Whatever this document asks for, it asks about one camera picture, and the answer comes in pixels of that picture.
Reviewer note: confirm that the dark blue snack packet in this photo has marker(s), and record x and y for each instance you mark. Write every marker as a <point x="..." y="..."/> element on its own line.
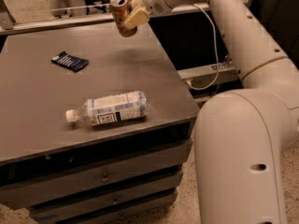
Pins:
<point x="69" y="62"/>

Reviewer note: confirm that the dark cabinet at right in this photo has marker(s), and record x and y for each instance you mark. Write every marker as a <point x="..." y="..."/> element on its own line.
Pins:
<point x="281" y="20"/>

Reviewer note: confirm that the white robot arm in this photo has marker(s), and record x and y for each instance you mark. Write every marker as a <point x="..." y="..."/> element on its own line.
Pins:
<point x="239" y="134"/>

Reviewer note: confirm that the grey drawer cabinet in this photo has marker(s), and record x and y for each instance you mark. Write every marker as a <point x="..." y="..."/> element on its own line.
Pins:
<point x="93" y="126"/>

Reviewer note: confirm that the orange soda can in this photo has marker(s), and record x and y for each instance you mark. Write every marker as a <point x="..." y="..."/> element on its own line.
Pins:
<point x="120" y="10"/>

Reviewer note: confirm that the grey metal rail frame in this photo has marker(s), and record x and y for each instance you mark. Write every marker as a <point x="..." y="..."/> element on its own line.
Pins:
<point x="62" y="19"/>

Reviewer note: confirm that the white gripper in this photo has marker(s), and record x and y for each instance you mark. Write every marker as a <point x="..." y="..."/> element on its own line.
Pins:
<point x="141" y="17"/>

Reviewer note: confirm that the clear plastic water bottle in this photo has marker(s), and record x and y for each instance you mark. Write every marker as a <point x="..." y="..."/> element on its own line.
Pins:
<point x="110" y="109"/>

